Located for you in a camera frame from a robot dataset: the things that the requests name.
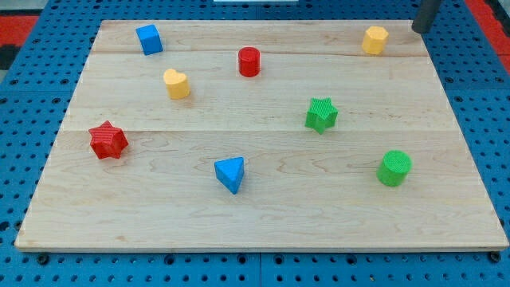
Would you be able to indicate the red cylinder block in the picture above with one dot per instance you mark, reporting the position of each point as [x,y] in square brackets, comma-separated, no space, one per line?
[249,61]

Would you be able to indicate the yellow hexagon block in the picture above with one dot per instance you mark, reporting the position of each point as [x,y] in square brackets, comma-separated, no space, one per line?
[374,40]

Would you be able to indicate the yellow heart block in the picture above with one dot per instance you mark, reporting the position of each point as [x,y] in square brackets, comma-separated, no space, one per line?
[177,84]

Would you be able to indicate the blue cube block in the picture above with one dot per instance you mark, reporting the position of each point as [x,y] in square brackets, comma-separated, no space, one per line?
[149,39]

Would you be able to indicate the green cylinder block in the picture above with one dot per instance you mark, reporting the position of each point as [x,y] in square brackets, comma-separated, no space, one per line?
[394,168]

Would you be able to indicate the red star block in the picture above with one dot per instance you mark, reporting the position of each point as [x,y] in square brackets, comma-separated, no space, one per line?
[107,141]

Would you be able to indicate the blue triangle block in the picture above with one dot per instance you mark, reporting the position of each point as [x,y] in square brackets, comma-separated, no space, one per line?
[230,173]

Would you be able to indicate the light wooden board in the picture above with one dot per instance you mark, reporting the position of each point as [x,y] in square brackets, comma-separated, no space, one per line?
[301,191]

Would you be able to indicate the green star block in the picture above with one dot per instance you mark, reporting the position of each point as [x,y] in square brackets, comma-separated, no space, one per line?
[321,115]

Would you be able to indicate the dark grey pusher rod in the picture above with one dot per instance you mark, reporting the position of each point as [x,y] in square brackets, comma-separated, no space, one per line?
[424,19]

